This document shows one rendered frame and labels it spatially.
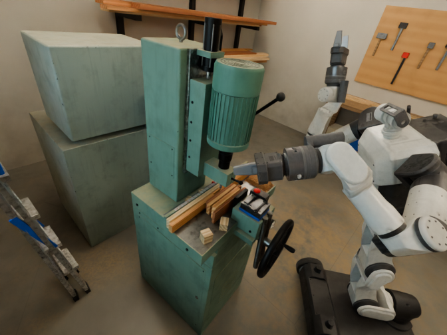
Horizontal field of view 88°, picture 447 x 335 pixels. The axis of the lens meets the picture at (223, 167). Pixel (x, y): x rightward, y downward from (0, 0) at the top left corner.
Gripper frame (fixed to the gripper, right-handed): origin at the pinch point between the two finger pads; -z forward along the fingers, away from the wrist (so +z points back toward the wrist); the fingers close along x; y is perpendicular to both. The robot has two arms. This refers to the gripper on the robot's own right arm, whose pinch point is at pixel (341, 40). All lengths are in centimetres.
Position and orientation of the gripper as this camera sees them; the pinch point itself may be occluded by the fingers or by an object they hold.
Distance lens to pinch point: 128.7
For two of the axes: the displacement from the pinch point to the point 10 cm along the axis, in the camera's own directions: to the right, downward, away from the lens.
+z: -0.3, 9.5, 3.1
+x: -6.4, 2.2, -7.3
